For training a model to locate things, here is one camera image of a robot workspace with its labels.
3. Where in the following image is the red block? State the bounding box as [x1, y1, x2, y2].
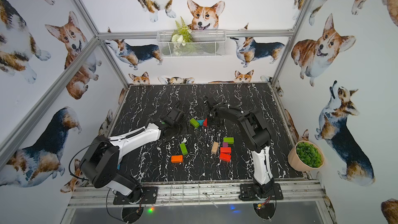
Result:
[203, 118, 208, 127]
[219, 153, 231, 162]
[220, 147, 232, 154]

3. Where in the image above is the green block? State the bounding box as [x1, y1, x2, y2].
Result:
[189, 118, 200, 128]
[179, 143, 188, 156]
[223, 138, 234, 144]

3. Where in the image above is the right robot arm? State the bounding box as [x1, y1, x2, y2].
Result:
[204, 96, 274, 199]

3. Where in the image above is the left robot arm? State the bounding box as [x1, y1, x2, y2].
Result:
[79, 106, 185, 203]

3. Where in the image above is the natural wood block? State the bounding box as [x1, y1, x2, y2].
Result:
[211, 142, 219, 155]

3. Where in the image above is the orange block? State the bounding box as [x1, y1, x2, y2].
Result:
[171, 155, 183, 163]

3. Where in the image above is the green fern with flower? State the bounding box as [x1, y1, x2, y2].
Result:
[171, 17, 194, 56]

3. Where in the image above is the beige pot with plant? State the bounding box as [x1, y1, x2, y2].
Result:
[288, 141, 324, 172]

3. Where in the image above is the white wire basket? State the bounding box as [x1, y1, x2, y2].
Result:
[157, 31, 227, 58]

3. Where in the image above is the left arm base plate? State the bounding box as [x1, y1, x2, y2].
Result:
[113, 187, 159, 205]

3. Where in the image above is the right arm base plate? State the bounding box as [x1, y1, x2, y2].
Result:
[238, 183, 284, 201]

